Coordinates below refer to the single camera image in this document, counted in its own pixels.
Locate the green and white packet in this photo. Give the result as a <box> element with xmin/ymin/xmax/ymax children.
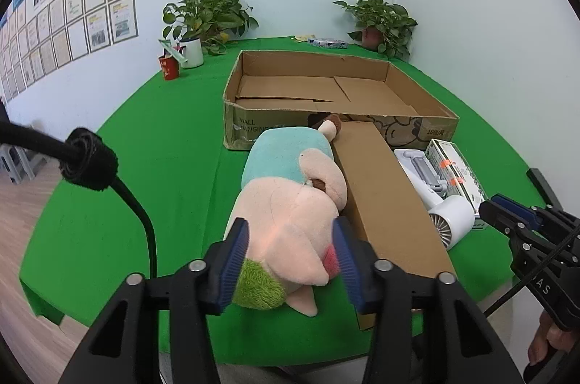
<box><xmin>158</xmin><ymin>39</ymin><xmax>188</xmax><ymax>64</ymax></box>

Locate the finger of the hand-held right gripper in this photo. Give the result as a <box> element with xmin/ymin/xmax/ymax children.
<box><xmin>490</xmin><ymin>194</ymin><xmax>563</xmax><ymax>231</ymax></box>
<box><xmin>479</xmin><ymin>200</ymin><xmax>540</xmax><ymax>242</ymax></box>

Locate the large cardboard box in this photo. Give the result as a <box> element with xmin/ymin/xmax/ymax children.
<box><xmin>222</xmin><ymin>49</ymin><xmax>460</xmax><ymax>151</ymax></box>

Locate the blue patterned packet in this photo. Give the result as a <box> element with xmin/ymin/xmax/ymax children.
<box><xmin>308</xmin><ymin>37</ymin><xmax>349</xmax><ymax>50</ymax></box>

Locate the white enamel mug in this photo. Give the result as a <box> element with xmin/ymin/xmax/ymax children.
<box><xmin>179</xmin><ymin>37</ymin><xmax>204</xmax><ymax>69</ymax></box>

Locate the green plant in pink pot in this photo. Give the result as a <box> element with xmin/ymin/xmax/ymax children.
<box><xmin>333</xmin><ymin>0</ymin><xmax>418</xmax><ymax>61</ymax></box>

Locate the grey plastic stool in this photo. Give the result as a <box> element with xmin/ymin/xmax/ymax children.
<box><xmin>0</xmin><ymin>142</ymin><xmax>34</xmax><ymax>184</ymax></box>

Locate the black cable with strap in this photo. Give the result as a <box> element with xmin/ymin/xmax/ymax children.
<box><xmin>0</xmin><ymin>119</ymin><xmax>157</xmax><ymax>278</ymax></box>

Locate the white box with orange labels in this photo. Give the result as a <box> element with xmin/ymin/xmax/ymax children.
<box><xmin>425</xmin><ymin>138</ymin><xmax>489</xmax><ymax>231</ymax></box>

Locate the green tablecloth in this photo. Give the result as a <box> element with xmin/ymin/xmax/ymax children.
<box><xmin>19</xmin><ymin>35</ymin><xmax>544</xmax><ymax>367</ymax></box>

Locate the wall of framed certificates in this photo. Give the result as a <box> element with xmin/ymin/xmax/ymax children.
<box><xmin>0</xmin><ymin>0</ymin><xmax>138</xmax><ymax>104</ymax></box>

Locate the long brown cardboard box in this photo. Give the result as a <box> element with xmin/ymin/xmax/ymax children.
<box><xmin>332</xmin><ymin>120</ymin><xmax>457</xmax><ymax>333</ymax></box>

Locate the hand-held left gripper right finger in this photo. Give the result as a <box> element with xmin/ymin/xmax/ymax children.
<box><xmin>332</xmin><ymin>216</ymin><xmax>522</xmax><ymax>384</ymax></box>

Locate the large potted green plant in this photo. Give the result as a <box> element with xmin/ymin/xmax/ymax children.
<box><xmin>162</xmin><ymin>0</ymin><xmax>259</xmax><ymax>56</ymax></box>

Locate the person's right hand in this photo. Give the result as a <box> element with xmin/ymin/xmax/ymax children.
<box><xmin>528</xmin><ymin>312</ymin><xmax>580</xmax><ymax>367</ymax></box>

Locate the white hair dryer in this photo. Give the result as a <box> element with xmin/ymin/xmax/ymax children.
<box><xmin>393</xmin><ymin>149</ymin><xmax>476</xmax><ymax>251</ymax></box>

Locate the pink pig plush toy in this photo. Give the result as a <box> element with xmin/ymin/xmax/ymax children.
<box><xmin>223</xmin><ymin>114</ymin><xmax>349</xmax><ymax>318</ymax></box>

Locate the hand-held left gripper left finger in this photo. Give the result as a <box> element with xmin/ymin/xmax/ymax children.
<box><xmin>59</xmin><ymin>217</ymin><xmax>251</xmax><ymax>384</ymax></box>

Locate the red cup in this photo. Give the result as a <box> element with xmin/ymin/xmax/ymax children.
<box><xmin>158</xmin><ymin>54</ymin><xmax>181</xmax><ymax>81</ymax></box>

